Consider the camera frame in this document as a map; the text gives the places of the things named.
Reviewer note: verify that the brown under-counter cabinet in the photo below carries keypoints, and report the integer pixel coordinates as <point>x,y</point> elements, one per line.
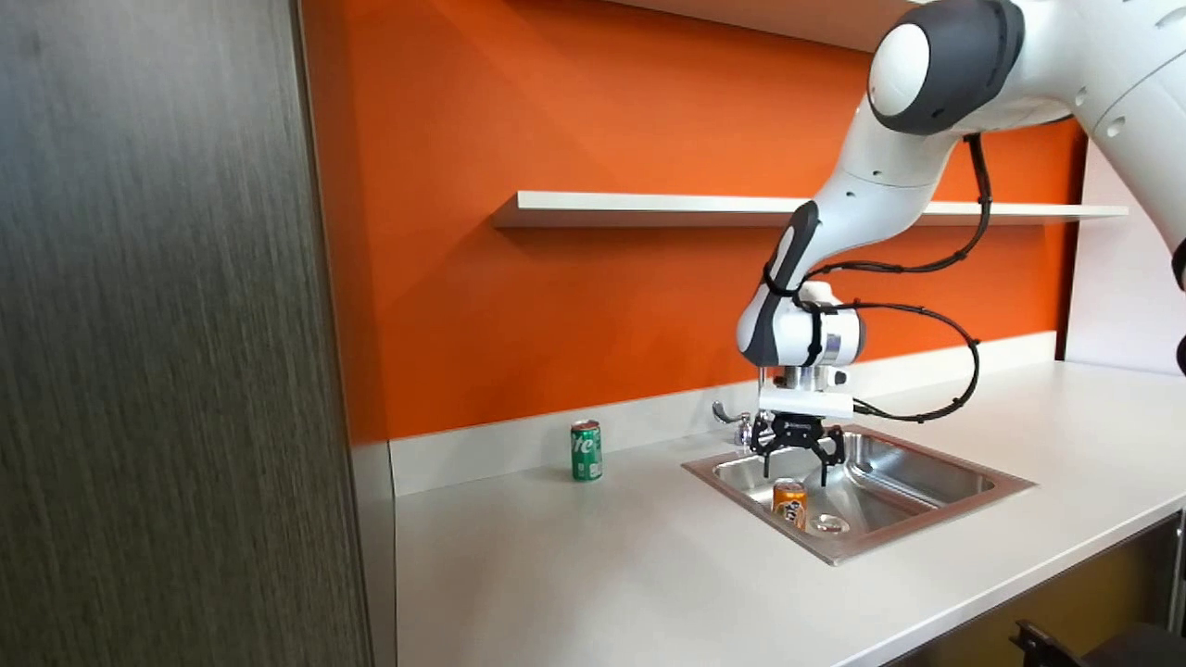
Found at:
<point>1076,593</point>

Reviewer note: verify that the dark wood cabinet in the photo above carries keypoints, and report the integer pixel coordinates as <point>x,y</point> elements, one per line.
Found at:
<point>161,335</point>

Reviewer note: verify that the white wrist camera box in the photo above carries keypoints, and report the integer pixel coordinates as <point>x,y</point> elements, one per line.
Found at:
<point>810,403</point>

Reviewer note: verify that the green soda can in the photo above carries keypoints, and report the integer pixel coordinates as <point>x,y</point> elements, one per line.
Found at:
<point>586,450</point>

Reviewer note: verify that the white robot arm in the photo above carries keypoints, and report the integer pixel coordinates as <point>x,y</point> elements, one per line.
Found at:
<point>988,77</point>

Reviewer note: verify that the white door panel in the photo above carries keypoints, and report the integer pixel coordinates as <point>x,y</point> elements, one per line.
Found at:
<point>1131,282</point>

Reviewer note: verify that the orange soda can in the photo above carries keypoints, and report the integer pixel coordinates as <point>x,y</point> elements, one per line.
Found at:
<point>791,495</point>

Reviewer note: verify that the chrome faucet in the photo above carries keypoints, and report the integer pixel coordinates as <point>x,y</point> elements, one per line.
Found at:
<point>730,421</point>

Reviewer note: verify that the beige overhead shelf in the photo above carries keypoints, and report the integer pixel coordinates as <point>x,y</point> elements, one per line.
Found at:
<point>763,15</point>

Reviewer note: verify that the black chair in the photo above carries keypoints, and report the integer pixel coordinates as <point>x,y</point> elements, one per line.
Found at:
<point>1087,650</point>

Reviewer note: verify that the white backsplash strip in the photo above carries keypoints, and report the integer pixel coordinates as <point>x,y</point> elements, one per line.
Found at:
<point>493,448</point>

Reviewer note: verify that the stainless steel sink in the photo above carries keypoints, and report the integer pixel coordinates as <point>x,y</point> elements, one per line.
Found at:
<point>913,495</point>

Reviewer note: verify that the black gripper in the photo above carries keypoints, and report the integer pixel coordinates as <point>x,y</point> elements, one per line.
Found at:
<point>803,428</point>

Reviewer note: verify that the white wall shelf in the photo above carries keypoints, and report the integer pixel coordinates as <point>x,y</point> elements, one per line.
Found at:
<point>641,209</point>

